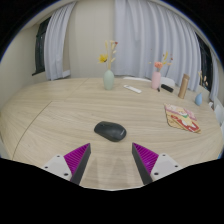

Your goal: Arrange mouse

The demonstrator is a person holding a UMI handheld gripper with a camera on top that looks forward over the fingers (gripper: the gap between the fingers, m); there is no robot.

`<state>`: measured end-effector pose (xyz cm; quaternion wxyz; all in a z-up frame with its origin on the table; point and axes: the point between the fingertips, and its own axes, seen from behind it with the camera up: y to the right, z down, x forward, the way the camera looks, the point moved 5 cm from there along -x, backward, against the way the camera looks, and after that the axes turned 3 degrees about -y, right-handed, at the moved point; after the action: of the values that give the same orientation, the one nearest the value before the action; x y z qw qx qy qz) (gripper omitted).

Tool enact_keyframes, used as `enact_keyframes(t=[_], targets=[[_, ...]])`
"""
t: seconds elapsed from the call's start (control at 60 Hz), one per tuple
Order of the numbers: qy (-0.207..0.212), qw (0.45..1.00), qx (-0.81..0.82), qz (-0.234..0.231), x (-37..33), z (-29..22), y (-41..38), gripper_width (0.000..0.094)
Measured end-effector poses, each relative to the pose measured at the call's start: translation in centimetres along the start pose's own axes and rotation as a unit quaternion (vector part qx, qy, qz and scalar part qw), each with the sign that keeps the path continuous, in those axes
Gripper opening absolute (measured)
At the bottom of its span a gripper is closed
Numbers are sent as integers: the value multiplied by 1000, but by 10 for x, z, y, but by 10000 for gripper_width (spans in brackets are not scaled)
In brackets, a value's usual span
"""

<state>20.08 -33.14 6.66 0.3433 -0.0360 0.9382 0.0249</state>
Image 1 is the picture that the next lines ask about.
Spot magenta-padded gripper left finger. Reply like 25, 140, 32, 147
42, 143, 92, 186

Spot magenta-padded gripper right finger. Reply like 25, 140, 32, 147
131, 142, 183, 186

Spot black computer mouse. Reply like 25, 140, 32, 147
93, 120, 128, 143

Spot white remote control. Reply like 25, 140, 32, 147
123, 84, 143, 94

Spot black oblong case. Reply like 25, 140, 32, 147
160, 83, 175, 93

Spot light blue vase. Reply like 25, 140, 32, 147
194, 92, 203, 107

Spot pink vase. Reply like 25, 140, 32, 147
151, 71, 162, 90

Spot tan insulated bottle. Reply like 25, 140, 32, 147
177, 73, 191, 100

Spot white chair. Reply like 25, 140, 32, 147
123, 76, 152, 83
213, 103, 224, 126
160, 76, 176, 88

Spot pale green vase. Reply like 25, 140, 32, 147
102, 69, 116, 91

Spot orange dried flowers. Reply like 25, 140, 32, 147
148, 50, 174, 73

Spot beige dried flower stems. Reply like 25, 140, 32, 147
197, 70, 209, 94

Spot white curtain strip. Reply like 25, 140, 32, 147
209, 58, 220, 101

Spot yellow dried flowers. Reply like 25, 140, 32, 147
97, 39, 119, 71

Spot dark window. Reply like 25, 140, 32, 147
32, 17, 52, 76
196, 33, 214, 92

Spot narrow white curtain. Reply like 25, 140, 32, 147
44, 1, 77, 81

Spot wide white curtain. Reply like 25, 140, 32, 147
113, 0, 203, 93

